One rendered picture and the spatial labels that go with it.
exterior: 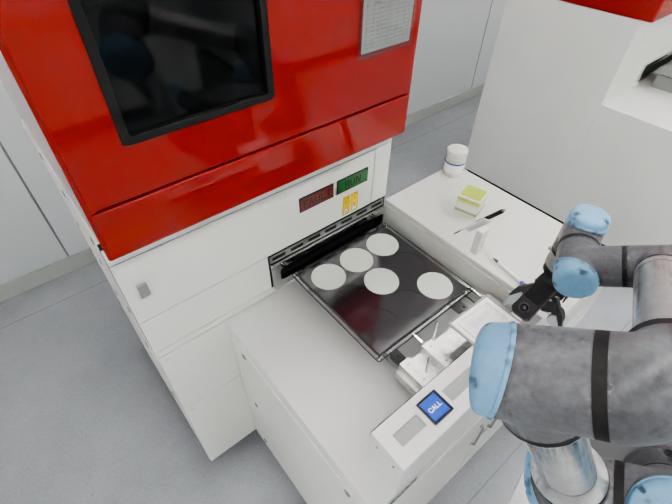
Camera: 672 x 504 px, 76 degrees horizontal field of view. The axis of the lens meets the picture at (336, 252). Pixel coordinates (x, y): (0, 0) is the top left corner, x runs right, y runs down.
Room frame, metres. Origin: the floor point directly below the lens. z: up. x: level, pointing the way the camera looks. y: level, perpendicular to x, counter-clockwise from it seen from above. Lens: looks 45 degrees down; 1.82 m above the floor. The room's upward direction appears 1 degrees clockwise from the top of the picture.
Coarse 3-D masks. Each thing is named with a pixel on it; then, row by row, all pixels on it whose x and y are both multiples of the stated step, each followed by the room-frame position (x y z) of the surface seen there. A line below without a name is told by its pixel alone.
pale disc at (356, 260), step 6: (348, 252) 0.93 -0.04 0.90; (354, 252) 0.93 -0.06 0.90; (360, 252) 0.93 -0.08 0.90; (366, 252) 0.93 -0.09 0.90; (342, 258) 0.90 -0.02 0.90; (348, 258) 0.90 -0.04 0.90; (354, 258) 0.90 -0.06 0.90; (360, 258) 0.90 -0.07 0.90; (366, 258) 0.90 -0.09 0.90; (372, 258) 0.91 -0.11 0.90; (342, 264) 0.88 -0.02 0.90; (348, 264) 0.88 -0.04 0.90; (354, 264) 0.88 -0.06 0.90; (360, 264) 0.88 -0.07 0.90; (366, 264) 0.88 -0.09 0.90; (354, 270) 0.85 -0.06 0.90; (360, 270) 0.85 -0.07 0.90
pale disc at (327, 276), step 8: (328, 264) 0.88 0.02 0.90; (312, 272) 0.84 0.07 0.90; (320, 272) 0.84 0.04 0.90; (328, 272) 0.84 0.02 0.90; (336, 272) 0.84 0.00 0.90; (344, 272) 0.85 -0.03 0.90; (312, 280) 0.81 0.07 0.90; (320, 280) 0.81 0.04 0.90; (328, 280) 0.81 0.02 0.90; (336, 280) 0.81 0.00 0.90; (344, 280) 0.81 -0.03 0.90; (328, 288) 0.78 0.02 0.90
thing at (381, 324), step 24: (360, 240) 0.98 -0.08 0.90; (336, 264) 0.88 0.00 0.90; (384, 264) 0.88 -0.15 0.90; (408, 264) 0.88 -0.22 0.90; (432, 264) 0.88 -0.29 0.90; (312, 288) 0.78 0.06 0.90; (336, 288) 0.78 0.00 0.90; (360, 288) 0.79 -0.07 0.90; (408, 288) 0.79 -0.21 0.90; (456, 288) 0.79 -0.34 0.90; (336, 312) 0.70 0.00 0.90; (360, 312) 0.70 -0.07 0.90; (384, 312) 0.70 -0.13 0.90; (408, 312) 0.70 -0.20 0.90; (432, 312) 0.71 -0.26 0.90; (360, 336) 0.63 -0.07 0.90; (384, 336) 0.63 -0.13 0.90
